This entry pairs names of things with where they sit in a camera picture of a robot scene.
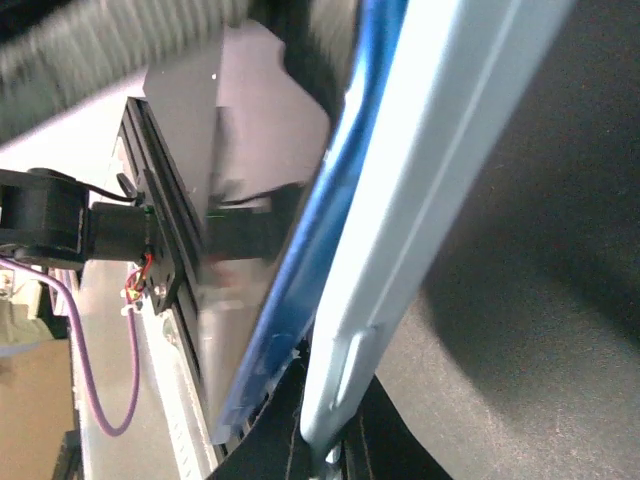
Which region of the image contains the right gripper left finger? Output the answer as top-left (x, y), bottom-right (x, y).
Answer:
top-left (209, 358), bottom-right (311, 480)

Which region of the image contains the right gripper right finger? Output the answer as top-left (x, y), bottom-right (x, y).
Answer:
top-left (342, 378), bottom-right (451, 480)

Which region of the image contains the light blue phone case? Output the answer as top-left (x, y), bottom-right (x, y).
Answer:
top-left (300, 1), bottom-right (572, 458)

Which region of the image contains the phone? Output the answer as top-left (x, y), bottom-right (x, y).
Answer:
top-left (198, 1), bottom-right (407, 444)

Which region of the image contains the white slotted cable duct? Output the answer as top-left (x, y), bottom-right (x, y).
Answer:
top-left (140, 297), bottom-right (218, 479)

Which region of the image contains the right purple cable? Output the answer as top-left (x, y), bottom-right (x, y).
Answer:
top-left (0, 257), bottom-right (141, 439)

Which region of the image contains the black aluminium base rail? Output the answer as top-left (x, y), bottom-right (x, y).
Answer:
top-left (119, 97), bottom-right (201, 388)

